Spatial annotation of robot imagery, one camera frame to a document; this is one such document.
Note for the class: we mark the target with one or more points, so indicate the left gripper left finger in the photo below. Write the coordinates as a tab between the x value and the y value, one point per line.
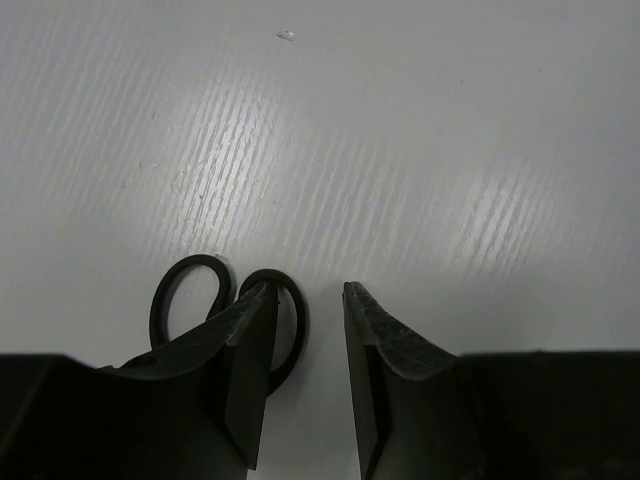
191	409

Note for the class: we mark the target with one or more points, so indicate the black handled scissors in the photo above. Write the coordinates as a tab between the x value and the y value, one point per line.
160	305

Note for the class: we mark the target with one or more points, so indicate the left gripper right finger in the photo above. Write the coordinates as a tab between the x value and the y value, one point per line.
423	413

